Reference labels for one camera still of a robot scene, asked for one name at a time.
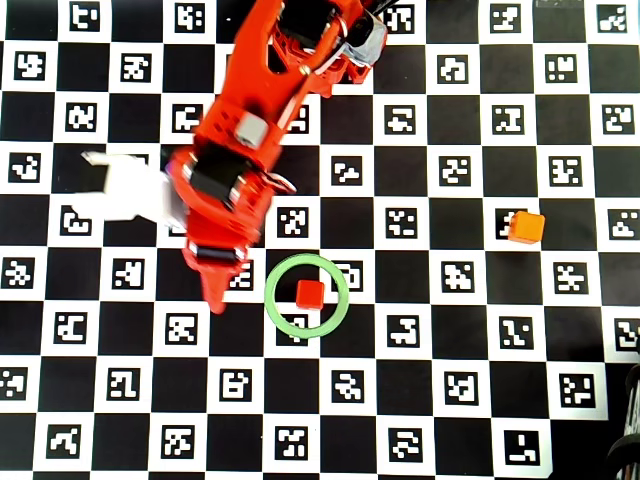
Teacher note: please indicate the black tripod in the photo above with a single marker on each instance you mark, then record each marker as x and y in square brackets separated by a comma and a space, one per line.
[634, 450]

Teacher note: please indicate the small grey box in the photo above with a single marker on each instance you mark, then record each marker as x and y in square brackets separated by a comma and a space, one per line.
[250, 130]

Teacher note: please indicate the red cube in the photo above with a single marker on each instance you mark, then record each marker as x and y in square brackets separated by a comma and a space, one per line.
[310, 294]

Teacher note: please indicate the orange cube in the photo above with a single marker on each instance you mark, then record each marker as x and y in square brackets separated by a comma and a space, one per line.
[527, 227]

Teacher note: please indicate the red robot arm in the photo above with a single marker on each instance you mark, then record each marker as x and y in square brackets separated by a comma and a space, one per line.
[250, 85]

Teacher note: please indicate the checkerboard marker mat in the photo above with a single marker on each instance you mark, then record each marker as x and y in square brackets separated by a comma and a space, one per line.
[150, 390]

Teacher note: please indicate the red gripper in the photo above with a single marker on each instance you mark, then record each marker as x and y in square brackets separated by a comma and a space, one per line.
[216, 253]

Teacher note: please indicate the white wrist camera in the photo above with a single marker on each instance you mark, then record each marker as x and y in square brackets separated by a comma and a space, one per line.
[135, 195]

